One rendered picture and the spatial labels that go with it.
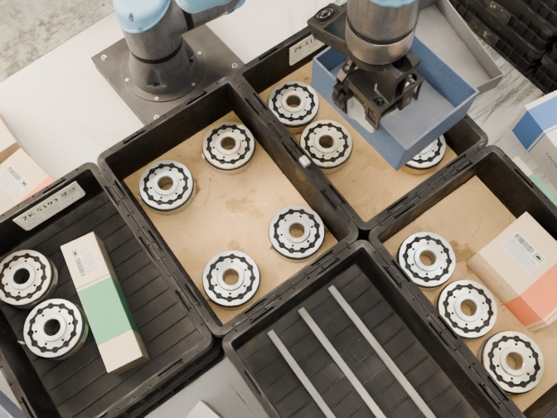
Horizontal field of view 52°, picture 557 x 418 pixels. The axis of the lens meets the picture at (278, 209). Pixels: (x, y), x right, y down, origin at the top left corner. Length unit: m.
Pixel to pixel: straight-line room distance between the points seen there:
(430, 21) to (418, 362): 0.84
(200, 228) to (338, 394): 0.39
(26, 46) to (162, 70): 1.29
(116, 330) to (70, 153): 0.50
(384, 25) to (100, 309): 0.67
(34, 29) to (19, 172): 1.31
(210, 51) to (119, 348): 0.71
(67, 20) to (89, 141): 1.21
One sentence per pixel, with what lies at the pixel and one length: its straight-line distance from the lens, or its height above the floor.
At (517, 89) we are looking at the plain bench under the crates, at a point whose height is 0.70.
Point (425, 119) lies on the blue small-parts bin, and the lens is 0.93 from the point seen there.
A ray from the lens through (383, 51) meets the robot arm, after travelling 0.63.
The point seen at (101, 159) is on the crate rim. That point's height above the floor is 0.93.
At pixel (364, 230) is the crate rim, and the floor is 0.93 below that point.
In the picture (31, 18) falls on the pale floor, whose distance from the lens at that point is 2.59.
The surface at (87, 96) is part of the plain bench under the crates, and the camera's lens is 1.43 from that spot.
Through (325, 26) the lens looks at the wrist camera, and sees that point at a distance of 0.75.
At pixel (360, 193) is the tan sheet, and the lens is 1.11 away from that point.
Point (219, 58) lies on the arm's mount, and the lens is 1.36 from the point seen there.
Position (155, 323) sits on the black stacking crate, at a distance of 1.06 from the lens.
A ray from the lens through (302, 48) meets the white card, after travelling 1.19.
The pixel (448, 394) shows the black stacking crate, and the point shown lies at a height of 0.83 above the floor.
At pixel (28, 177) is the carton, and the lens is 1.29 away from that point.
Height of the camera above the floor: 1.85
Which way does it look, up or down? 69 degrees down
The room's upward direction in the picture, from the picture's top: 2 degrees counter-clockwise
